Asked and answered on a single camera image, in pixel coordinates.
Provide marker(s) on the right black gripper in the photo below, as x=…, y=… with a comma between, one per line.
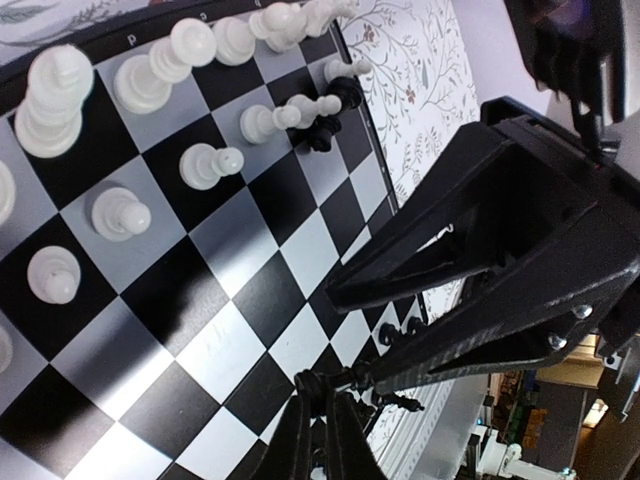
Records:
x=555, y=228

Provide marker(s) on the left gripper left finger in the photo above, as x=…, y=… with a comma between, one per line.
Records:
x=288, y=455

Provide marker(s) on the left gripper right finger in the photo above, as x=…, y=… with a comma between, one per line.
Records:
x=348, y=455

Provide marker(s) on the black white chessboard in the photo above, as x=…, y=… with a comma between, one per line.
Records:
x=116, y=403

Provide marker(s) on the black chess queen tall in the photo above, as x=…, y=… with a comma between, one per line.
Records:
x=317, y=386

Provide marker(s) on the white chess queen tall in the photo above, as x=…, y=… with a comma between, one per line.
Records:
x=49, y=119

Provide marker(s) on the floral patterned table mat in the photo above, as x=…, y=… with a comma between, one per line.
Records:
x=415, y=90

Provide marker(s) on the front aluminium rail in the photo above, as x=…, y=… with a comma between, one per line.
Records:
x=428, y=444

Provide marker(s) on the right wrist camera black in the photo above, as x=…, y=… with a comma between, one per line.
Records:
x=587, y=51

